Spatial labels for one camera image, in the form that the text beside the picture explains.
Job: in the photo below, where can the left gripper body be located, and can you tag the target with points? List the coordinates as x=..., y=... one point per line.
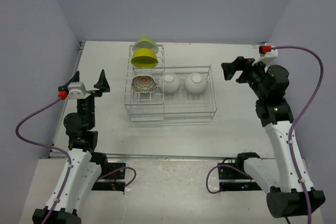
x=90, y=98

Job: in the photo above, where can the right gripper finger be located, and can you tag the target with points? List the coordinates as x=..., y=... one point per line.
x=239, y=64
x=229, y=69

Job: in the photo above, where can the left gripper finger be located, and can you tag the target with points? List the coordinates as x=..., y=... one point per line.
x=102, y=83
x=75, y=78

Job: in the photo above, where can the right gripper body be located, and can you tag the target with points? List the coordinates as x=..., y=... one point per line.
x=254, y=74

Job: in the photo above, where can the patterned flower-shaped bowl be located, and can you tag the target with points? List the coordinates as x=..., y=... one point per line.
x=143, y=84

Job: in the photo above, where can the lime green bowl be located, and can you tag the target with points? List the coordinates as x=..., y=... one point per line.
x=144, y=58

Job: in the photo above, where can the green bowl white inside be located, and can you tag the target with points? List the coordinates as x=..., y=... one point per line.
x=145, y=42

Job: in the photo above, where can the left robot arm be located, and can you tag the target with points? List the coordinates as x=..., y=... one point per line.
x=83, y=165

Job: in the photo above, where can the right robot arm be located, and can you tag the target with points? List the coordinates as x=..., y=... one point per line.
x=291, y=193

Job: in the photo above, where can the white bowl right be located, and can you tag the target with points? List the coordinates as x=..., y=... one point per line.
x=195, y=83

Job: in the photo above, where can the white bowl middle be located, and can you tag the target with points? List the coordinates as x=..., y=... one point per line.
x=171, y=83

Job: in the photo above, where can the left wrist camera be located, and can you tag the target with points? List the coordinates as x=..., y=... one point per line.
x=73, y=91

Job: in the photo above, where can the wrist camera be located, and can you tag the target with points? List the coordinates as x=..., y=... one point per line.
x=266, y=54
x=73, y=91

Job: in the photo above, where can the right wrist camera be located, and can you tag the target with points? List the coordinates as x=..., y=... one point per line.
x=266, y=54

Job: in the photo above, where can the white wire dish rack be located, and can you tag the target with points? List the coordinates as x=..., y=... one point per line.
x=158, y=106

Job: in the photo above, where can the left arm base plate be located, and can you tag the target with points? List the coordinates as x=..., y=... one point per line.
x=113, y=182

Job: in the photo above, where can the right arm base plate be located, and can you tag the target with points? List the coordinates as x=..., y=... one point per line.
x=231, y=180

